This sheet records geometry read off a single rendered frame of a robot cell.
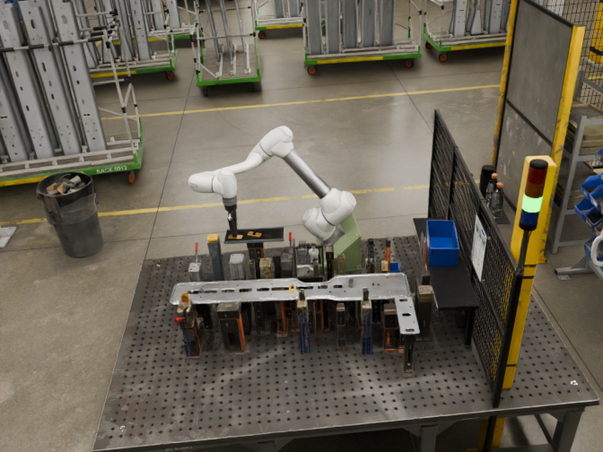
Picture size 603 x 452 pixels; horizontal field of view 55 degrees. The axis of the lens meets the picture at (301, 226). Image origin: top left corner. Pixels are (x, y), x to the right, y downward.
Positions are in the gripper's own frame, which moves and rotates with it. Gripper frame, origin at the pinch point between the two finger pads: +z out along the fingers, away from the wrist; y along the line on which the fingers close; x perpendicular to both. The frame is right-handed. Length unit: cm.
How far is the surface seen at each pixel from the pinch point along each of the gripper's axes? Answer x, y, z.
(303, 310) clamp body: 48, 48, 18
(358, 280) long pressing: 76, 17, 20
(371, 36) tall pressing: 57, -702, 74
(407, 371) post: 105, 59, 49
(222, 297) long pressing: -0.1, 38.1, 20.0
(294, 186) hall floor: -12, -271, 121
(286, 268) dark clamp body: 33.0, 12.2, 17.5
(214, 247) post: -12.9, 3.7, 10.2
